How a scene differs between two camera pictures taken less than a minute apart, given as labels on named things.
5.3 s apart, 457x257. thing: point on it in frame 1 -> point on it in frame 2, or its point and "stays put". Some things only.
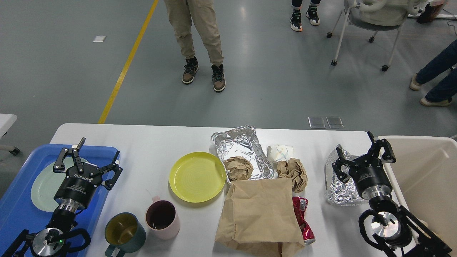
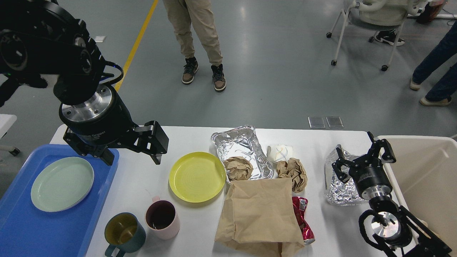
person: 312,13 -> 389,37
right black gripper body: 368,175 stays put
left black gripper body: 78,186 -> 103,119
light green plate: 46,183 stays put
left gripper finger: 59,164 -> 85,147
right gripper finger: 388,156 stays put
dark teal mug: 124,232 stays put
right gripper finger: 341,160 stays put
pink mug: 162,219 stays put
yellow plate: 197,177 stays put
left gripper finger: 109,174 -> 152,140
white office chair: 376,15 stays put
